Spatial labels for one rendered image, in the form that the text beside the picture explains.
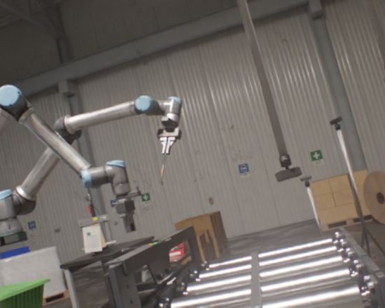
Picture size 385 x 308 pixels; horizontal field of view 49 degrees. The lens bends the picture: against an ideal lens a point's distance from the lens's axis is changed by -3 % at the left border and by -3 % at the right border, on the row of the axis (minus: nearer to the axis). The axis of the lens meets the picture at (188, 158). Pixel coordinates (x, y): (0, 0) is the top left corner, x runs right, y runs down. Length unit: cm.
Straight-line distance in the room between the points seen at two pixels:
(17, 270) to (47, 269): 58
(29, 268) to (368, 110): 919
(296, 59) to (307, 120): 174
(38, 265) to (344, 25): 980
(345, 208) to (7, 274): 681
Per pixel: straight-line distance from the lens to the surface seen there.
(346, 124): 1217
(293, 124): 1227
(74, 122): 261
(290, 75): 1249
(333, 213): 950
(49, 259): 902
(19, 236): 283
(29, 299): 468
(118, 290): 171
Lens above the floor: 134
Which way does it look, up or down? 5 degrees up
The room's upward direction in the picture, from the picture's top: 14 degrees counter-clockwise
